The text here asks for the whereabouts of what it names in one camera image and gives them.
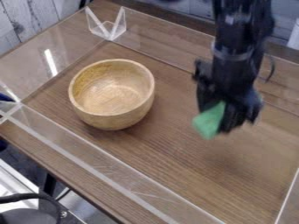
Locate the clear acrylic tray wall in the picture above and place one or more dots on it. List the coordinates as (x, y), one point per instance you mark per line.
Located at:
(155, 173)

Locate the black table leg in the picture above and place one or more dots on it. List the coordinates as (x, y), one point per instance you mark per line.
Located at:
(49, 184)

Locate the black metal bracket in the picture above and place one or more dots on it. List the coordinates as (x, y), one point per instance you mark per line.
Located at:
(66, 216)

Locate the green rectangular block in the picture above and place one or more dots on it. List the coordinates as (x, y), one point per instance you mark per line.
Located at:
(207, 121)

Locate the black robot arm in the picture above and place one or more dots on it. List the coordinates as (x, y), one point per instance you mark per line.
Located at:
(244, 23)

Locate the light wooden bowl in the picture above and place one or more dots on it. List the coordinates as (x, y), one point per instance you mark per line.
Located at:
(112, 93)

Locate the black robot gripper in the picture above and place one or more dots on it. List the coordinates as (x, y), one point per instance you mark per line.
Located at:
(225, 81)

